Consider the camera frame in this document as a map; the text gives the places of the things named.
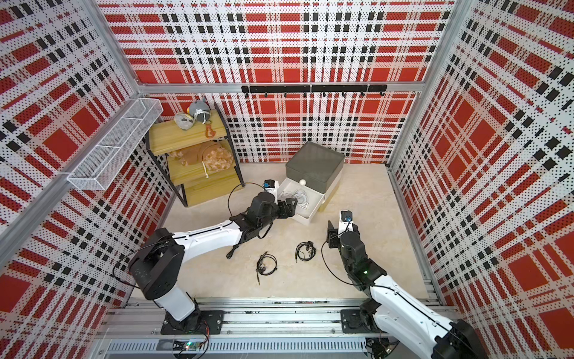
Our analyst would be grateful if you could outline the white earphones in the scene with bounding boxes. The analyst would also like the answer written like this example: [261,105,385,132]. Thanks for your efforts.
[294,190,309,208]
[280,191,297,201]

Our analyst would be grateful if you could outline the white drawer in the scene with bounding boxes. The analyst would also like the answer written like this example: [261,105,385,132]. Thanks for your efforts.
[279,173,342,226]

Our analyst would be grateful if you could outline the black earphones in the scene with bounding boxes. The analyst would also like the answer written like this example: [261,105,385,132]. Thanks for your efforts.
[226,245,239,260]
[256,251,278,285]
[294,241,317,262]

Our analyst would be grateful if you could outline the yellow bottom drawer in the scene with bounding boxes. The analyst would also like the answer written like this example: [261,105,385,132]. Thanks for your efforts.
[318,190,336,212]

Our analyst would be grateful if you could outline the white earphones top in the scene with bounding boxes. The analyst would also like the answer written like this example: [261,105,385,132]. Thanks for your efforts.
[280,191,297,201]

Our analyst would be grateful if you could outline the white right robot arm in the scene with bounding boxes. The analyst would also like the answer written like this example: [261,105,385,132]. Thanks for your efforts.
[325,221,487,358]

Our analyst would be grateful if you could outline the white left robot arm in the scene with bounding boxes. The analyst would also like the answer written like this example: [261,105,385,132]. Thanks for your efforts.
[127,190,297,335]

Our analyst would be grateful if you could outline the three-tier plastic drawer cabinet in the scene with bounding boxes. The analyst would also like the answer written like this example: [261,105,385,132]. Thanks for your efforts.
[278,142,345,225]

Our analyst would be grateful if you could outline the brown plush toy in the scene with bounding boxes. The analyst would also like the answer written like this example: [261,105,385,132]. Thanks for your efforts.
[168,141,234,174]

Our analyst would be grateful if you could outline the wooden three-tier shelf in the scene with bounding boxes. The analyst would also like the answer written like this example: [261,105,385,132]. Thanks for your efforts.
[145,100,245,207]

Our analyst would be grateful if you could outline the orange carabiner clip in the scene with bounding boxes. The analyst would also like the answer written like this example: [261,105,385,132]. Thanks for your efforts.
[205,124,216,139]

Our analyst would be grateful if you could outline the white grey plush toy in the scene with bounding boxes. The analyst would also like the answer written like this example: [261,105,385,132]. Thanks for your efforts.
[173,112,196,131]

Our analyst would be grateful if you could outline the green circuit board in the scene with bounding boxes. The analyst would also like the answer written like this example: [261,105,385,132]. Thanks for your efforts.
[173,340,203,352]

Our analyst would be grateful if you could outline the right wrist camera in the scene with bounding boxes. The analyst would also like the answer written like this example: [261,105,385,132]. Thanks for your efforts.
[338,210,355,235]

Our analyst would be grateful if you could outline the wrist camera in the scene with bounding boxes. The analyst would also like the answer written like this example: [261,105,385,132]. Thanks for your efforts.
[263,179,279,202]
[338,210,355,235]

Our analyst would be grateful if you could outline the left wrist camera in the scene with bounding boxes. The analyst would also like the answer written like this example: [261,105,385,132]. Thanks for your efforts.
[263,179,279,202]

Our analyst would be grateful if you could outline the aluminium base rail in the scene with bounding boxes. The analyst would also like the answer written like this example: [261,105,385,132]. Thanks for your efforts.
[89,298,396,358]

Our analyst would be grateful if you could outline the black wall hook rail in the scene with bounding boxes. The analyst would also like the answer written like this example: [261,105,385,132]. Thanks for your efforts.
[242,84,388,95]

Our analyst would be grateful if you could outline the white wire mesh basket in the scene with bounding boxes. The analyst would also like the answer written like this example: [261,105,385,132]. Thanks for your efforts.
[67,97,162,191]

